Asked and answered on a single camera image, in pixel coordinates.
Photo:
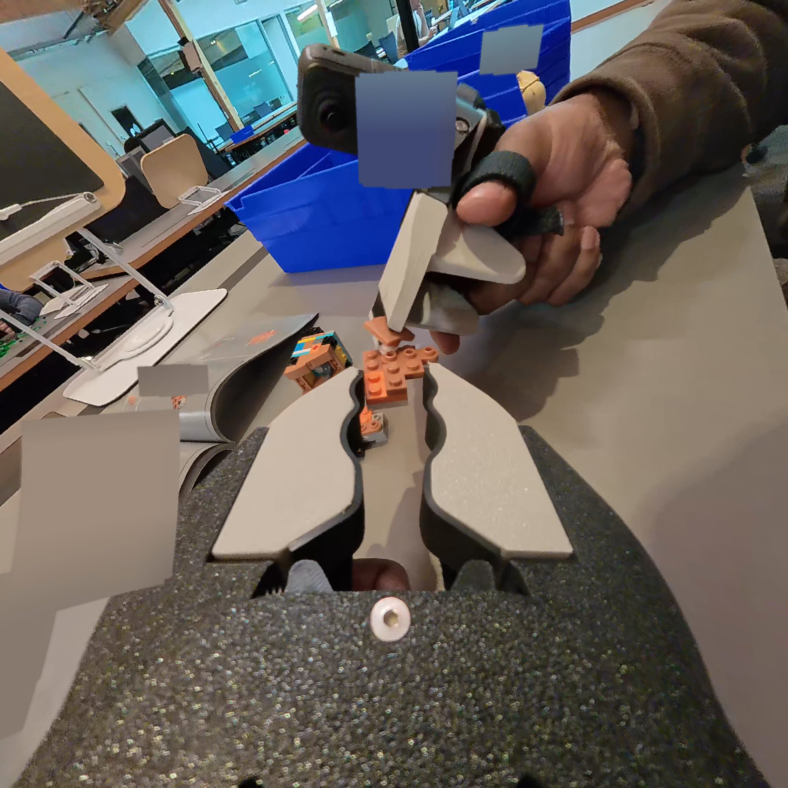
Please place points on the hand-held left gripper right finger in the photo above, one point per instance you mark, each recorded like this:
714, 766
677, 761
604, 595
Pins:
492, 486

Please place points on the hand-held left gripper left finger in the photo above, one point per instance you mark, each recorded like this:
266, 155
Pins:
295, 480

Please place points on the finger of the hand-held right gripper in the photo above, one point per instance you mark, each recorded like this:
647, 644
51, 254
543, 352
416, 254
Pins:
418, 308
409, 265

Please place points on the small reddish-brown brick plate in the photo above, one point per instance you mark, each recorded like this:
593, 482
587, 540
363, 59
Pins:
388, 329

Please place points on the orange brick plate assembly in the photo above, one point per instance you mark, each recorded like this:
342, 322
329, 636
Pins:
388, 378

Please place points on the large blue plastic bin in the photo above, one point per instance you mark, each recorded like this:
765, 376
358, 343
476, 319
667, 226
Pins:
320, 228

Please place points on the multicoloured brick model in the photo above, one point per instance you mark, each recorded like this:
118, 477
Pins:
314, 363

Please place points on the person's right forearm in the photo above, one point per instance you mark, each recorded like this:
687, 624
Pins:
689, 74

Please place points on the long wooden-edged desk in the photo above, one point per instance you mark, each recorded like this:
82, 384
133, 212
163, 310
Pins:
184, 215

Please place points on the person's right hand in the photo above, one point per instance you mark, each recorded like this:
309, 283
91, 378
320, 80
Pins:
572, 166

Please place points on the orange and grey brick assembly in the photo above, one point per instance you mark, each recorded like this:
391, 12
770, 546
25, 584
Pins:
374, 426

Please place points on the black pole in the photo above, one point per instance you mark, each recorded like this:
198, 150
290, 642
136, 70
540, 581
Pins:
406, 24

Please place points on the brick instruction booklet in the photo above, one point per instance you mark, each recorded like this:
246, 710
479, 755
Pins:
258, 345

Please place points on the small clear stand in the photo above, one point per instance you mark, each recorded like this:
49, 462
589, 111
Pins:
200, 198

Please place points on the light wooden panel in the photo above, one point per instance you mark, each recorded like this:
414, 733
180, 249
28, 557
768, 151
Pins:
172, 169

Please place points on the white tablet stand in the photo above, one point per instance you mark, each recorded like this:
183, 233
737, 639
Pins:
68, 295
184, 308

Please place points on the tan toy figure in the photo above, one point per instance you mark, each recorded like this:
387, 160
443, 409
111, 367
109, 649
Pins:
532, 92

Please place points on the black screen with wooden frame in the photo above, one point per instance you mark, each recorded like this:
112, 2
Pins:
37, 148

